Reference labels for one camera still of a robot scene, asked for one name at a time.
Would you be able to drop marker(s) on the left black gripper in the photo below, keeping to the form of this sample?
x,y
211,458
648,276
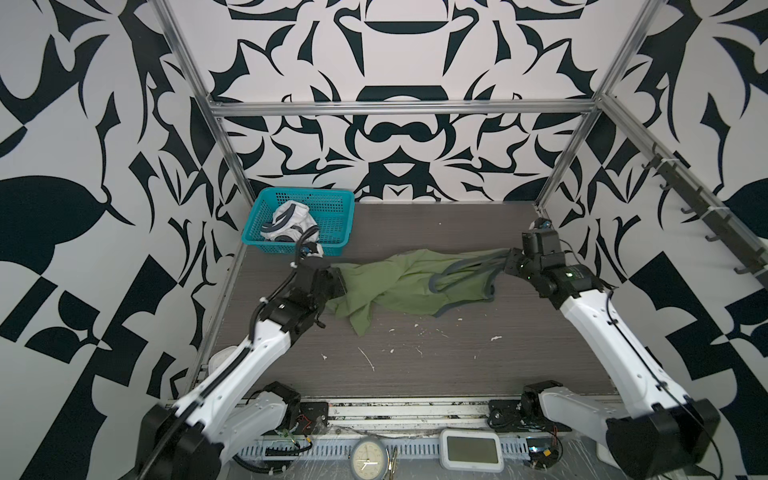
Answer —
x,y
338,289

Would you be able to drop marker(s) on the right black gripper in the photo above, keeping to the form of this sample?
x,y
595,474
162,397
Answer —
x,y
513,255

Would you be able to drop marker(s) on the green tank top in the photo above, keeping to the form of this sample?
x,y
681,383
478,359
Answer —
x,y
420,282

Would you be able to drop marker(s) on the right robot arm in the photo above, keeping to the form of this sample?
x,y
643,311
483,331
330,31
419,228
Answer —
x,y
660,427

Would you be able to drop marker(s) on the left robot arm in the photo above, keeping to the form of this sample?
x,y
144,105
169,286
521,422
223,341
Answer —
x,y
202,431

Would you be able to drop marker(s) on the white grey tank top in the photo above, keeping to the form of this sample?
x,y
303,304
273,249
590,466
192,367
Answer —
x,y
289,222

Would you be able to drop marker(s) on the teal plastic basket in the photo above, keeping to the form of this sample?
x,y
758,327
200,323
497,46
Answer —
x,y
333,210

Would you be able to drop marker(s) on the round analog clock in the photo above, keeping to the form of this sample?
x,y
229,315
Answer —
x,y
369,459

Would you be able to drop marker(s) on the white digital timer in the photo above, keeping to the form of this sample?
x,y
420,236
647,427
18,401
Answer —
x,y
471,451

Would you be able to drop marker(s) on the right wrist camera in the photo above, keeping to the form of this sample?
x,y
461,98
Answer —
x,y
541,223

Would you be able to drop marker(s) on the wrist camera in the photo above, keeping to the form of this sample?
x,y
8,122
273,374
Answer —
x,y
541,223
306,247

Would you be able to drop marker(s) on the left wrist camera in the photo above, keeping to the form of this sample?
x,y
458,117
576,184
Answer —
x,y
306,247

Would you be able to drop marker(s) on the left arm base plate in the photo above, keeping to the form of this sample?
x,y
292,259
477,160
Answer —
x,y
306,417

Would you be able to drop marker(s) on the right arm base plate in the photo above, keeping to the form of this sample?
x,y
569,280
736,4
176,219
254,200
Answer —
x,y
507,416

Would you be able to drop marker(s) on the black wall hook rack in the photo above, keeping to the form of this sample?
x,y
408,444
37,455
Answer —
x,y
701,204

